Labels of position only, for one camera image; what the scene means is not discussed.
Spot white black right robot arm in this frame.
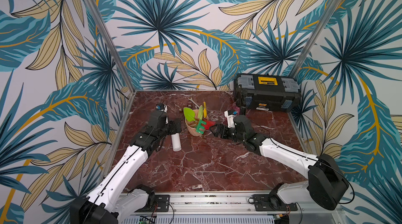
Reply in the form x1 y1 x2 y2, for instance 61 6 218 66
210 115 351 210

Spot green toy trowel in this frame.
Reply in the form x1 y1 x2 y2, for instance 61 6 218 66
183 107 195 122

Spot aluminium corner post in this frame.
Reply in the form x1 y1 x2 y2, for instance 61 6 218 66
289 0 342 78
83 0 136 96

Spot black deli toolbox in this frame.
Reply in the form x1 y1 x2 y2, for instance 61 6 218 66
233 74 301 113

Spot aluminium corner post right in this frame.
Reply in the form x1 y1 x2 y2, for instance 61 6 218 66
289 0 342 78

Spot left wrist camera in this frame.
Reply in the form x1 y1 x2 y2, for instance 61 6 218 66
156 103 168 127

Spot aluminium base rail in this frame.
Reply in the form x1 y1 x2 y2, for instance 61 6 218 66
75 190 334 224

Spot red toy shovel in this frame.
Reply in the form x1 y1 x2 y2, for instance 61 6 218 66
204 120 216 130

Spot aluminium corner post left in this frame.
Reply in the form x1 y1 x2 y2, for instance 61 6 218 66
83 0 136 96

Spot pink pressure spray bottle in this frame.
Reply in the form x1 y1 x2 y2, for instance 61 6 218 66
232 102 246 116

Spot yellow toy shovel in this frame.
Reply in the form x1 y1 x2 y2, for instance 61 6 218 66
203 101 207 118

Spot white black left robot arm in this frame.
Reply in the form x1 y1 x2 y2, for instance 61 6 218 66
70 110 182 224

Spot white trigger spray bottle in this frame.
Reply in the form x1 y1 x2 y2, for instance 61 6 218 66
171 133 182 152

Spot terracotta plastic flower pot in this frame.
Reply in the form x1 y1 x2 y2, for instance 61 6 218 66
185 110 206 137

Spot silver open-end wrench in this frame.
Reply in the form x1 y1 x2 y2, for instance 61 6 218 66
188 98 200 110

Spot green toy rake wooden handle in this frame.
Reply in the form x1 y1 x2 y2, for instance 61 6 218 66
195 119 207 135

